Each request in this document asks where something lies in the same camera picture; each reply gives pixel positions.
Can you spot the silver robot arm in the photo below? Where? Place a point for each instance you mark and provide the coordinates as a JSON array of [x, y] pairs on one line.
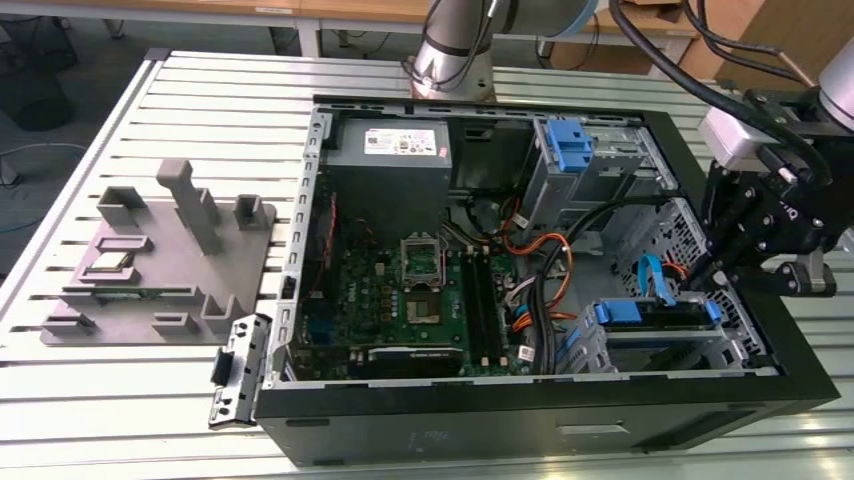
[[447, 60]]

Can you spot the blue plastic drive latch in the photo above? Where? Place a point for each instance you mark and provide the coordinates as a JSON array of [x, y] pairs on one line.
[[567, 145]]

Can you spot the black RAM slot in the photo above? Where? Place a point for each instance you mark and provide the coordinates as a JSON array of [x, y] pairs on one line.
[[472, 305], [491, 305], [482, 305]]

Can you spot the metal disk bay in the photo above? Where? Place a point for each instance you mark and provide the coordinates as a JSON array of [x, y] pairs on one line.
[[667, 336]]

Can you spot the green motherboard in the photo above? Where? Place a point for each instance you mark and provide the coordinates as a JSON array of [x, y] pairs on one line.
[[360, 300]]

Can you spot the silver CPU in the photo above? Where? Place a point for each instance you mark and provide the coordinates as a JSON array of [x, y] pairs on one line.
[[113, 265]]

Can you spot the black open PC case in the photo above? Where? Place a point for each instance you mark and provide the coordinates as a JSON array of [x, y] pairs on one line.
[[534, 405]]

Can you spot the grey power supply unit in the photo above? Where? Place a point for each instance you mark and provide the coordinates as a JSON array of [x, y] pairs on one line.
[[387, 190]]

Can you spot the grey parts rack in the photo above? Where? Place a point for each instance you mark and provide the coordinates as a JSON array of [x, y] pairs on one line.
[[167, 280]]

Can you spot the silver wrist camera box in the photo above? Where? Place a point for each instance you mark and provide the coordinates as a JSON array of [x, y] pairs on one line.
[[734, 135]]

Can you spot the metal optical drive cage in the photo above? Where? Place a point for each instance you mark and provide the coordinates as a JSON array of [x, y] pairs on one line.
[[560, 195]]

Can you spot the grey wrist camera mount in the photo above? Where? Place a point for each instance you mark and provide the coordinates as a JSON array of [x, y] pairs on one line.
[[801, 272]]

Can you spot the green RAM stick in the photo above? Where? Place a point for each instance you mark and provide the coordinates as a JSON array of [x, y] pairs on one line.
[[127, 297]]

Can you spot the CPU socket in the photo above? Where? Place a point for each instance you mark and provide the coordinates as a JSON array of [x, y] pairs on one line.
[[424, 307]]

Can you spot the metal card retention bracket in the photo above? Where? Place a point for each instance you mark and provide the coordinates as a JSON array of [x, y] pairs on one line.
[[243, 370]]

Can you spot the black graphics card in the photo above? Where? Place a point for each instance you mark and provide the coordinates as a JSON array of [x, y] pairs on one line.
[[414, 357]]

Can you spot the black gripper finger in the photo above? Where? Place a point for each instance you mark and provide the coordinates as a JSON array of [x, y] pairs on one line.
[[730, 225]]

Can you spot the wooden top desk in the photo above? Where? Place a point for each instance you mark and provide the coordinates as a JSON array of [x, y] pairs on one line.
[[227, 6]]

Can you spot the wooden cabinet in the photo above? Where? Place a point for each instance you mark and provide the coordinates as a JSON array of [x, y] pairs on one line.
[[787, 20]]

